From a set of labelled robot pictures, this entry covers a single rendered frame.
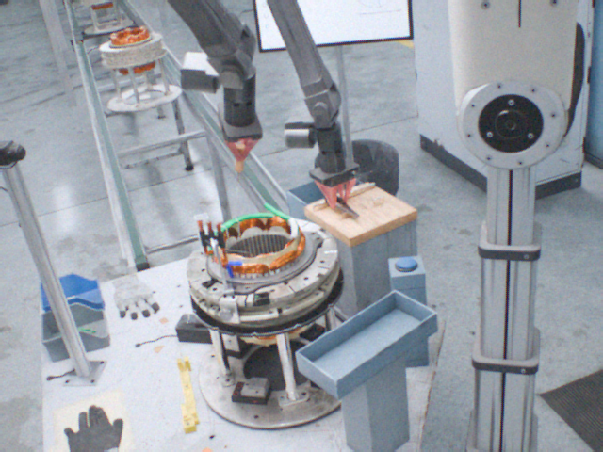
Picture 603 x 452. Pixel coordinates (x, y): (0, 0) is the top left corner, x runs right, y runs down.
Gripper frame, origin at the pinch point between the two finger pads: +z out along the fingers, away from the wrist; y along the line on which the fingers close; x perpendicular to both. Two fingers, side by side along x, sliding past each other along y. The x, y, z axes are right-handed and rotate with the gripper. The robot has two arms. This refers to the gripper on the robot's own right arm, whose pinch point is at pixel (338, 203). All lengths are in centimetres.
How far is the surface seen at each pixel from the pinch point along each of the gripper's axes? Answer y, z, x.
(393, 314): 11.6, 6.3, 35.5
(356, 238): 3.4, 2.9, 11.9
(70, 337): 66, 17, -19
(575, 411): -77, 108, 12
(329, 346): 26.8, 4.9, 36.6
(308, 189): -2.4, 3.9, -18.4
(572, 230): -173, 110, -71
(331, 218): 3.4, 2.1, 1.6
